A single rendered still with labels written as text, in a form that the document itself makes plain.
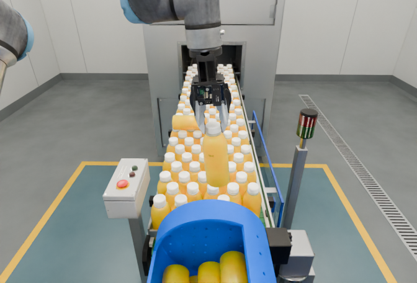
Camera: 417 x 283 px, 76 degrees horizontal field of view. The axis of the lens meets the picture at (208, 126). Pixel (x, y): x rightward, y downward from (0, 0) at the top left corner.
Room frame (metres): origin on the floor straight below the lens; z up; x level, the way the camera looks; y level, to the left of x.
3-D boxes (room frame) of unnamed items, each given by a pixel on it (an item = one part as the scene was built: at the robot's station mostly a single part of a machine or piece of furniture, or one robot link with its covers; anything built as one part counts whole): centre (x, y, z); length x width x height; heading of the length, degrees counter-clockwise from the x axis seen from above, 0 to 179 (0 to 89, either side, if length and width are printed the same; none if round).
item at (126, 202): (0.72, 0.28, 1.05); 0.20 x 0.10 x 0.10; 179
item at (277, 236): (0.55, -0.21, 0.95); 0.10 x 0.07 x 0.10; 89
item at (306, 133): (0.89, -0.37, 1.18); 0.06 x 0.06 x 0.05
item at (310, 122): (0.89, -0.37, 1.23); 0.06 x 0.06 x 0.04
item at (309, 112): (0.89, -0.37, 1.18); 0.06 x 0.06 x 0.16
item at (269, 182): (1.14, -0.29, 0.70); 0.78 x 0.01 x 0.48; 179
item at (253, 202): (0.69, -0.15, 0.98); 0.07 x 0.07 x 0.17
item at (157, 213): (0.63, 0.16, 0.98); 0.07 x 0.07 x 0.17
